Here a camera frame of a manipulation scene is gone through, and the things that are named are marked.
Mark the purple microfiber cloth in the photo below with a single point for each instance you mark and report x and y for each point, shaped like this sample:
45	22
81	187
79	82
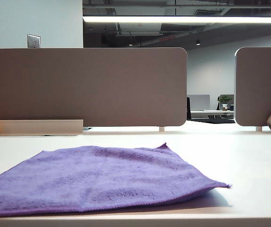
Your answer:
90	179

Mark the white divider support foot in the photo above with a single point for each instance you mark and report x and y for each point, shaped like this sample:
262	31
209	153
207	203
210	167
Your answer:
161	128
259	128

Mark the black office chair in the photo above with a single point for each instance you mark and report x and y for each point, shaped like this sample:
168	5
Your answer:
188	108

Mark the distant grey desk divider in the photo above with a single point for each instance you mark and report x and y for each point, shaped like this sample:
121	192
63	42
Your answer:
199	101

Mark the distant white desk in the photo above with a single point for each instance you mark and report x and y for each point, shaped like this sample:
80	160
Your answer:
201	114

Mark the red ceiling sign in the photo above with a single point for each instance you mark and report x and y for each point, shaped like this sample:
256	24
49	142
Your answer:
167	38

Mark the potted green plant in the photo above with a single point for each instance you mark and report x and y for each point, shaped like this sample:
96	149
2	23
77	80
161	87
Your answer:
225	99

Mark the dark blue mug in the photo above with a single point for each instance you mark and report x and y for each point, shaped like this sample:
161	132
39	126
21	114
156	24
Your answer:
232	107

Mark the long ceiling light strip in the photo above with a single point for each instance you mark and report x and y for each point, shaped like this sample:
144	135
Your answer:
173	19

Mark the narrow brown desk divider panel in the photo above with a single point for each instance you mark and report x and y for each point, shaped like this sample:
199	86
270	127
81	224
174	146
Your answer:
261	82

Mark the metal wall plate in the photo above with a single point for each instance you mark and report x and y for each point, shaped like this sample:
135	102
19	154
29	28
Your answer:
33	41

